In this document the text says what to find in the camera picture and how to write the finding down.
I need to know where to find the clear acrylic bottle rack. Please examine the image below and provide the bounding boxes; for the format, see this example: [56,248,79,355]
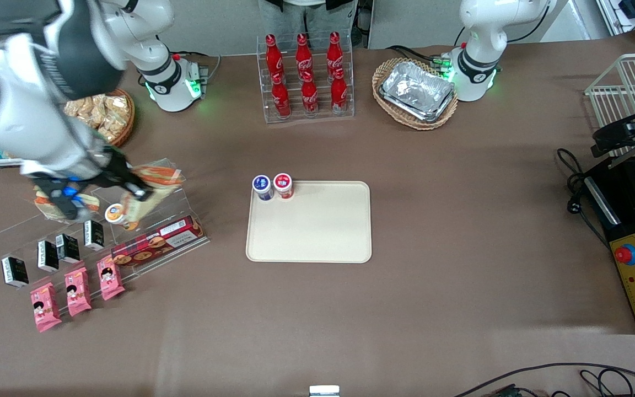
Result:
[256,30,356,124]

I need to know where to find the triangle sandwich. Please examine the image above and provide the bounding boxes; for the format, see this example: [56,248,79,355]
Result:
[122,159,186,219]
[33,186,101,221]

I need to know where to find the black power cable with plug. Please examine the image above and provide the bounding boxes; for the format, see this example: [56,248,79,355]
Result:
[556,147,611,247]

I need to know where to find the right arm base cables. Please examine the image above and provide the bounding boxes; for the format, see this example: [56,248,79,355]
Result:
[170,50,222,84]

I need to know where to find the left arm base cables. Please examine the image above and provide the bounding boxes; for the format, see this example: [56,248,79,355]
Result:
[386,42,467,71]

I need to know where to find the clear acrylic stepped stand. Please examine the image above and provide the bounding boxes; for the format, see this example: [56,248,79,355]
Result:
[0,158,211,318]

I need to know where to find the light wicker basket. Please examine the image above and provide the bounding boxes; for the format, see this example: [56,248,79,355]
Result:
[372,57,459,131]

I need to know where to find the cream plastic tray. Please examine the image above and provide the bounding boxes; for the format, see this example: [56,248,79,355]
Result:
[246,181,373,264]

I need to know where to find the blue lid cup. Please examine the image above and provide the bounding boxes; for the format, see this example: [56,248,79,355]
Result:
[252,175,275,201]

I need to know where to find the black floor cables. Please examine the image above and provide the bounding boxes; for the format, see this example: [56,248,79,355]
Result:
[453,362,635,397]

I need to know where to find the red lid cup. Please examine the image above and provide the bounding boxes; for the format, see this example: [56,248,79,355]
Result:
[273,173,294,200]

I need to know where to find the brown wicker basket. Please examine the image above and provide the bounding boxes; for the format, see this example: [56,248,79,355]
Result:
[64,88,136,149]

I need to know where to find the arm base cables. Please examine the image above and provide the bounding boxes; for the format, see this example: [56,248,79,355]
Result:
[386,42,467,71]
[170,50,222,84]

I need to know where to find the red cookie box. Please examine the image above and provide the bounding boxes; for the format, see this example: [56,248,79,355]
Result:
[111,215,207,270]

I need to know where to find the red cola bottle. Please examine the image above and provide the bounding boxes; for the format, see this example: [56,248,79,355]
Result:
[295,33,314,78]
[326,31,345,76]
[301,72,319,117]
[265,34,285,79]
[271,72,292,119]
[331,67,348,115]

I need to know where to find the white wire rack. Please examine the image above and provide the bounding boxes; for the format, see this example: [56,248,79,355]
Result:
[585,52,635,158]

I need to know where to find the pink snack pack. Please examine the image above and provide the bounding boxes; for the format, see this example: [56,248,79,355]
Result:
[30,282,63,333]
[96,255,126,302]
[64,267,93,317]

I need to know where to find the black lever handle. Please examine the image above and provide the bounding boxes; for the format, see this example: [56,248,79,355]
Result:
[590,108,635,158]

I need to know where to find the person in black jacket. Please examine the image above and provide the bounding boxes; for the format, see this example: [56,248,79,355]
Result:
[257,0,360,35]

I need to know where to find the small black carton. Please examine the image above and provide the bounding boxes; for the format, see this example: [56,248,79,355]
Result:
[55,233,81,264]
[84,219,105,252]
[37,240,60,273]
[1,256,29,289]

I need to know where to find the black box with yellow panel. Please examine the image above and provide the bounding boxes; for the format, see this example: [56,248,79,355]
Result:
[582,157,635,336]

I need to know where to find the aluminium foil tray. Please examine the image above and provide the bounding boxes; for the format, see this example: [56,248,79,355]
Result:
[379,61,456,124]

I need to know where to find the orange lid yogurt cup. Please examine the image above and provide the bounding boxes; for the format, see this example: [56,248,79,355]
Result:
[104,203,141,232]

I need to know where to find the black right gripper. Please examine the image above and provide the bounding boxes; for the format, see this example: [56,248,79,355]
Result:
[30,149,153,202]

